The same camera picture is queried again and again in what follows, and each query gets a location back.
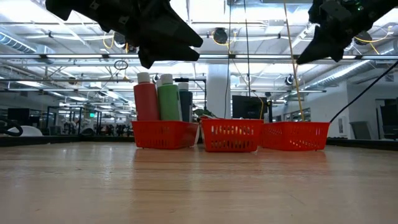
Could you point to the red paint bottle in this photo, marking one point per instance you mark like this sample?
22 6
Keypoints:
146 99

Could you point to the green potted plant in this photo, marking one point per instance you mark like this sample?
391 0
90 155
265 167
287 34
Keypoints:
203 112

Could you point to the black background monitor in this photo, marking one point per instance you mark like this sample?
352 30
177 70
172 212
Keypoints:
248 107

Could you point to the red plastic basket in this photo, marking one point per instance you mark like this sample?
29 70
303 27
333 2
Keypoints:
231 123
295 126
161 127

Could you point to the green paint bottle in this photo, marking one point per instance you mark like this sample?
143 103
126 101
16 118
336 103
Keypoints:
169 99

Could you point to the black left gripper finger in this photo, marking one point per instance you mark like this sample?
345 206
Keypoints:
161 54
161 28

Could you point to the dark blue paint bottle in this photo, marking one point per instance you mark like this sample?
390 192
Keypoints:
186 104

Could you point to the white rounded object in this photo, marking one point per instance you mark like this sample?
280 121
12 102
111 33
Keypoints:
29 131

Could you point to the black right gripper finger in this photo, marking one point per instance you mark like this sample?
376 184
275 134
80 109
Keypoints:
339 46
320 46

